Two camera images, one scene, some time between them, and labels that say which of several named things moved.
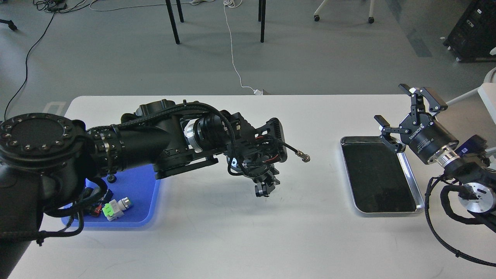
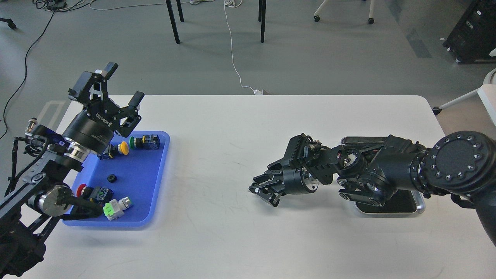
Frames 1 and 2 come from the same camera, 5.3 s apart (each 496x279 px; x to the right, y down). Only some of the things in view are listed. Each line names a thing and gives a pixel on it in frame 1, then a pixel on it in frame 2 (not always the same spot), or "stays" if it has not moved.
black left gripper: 263,174 -> 92,128
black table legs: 261,18 stays
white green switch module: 115,208 stays
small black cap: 111,179 stays
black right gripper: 427,137 -> 295,181
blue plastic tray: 137,181 stays
